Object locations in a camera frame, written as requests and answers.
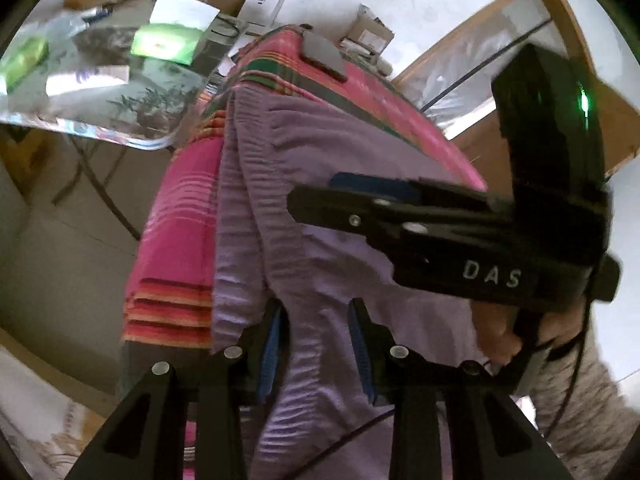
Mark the purple fleece garment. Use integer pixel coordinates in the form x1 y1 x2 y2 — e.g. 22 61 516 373
213 87 480 479

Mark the right forearm patterned sleeve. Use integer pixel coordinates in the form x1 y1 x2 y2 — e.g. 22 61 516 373
530 332 639 479

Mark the right hand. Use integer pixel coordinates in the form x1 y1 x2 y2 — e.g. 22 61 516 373
471 299 586 365

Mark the dark smartphone on bed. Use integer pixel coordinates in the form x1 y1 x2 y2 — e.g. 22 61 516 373
299 30 348 82

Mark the plastic door curtain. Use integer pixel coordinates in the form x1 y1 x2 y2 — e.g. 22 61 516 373
398 0 567 140

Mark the pink plaid bed sheet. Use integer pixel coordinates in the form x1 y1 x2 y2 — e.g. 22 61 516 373
117 24 490 480

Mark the brown cardboard box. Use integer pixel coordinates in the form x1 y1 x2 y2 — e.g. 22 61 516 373
345 4 395 55

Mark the wooden door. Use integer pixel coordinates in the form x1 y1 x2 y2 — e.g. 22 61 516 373
451 79 640 196

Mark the white cardboard box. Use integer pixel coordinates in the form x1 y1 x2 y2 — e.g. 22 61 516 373
238 0 285 35

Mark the green tissue pack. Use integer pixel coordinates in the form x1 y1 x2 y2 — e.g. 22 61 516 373
130 24 203 66

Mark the cluttered side table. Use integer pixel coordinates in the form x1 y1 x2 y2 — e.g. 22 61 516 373
1 0 247 151

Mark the black cable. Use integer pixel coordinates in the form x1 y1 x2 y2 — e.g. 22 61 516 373
294 259 601 480

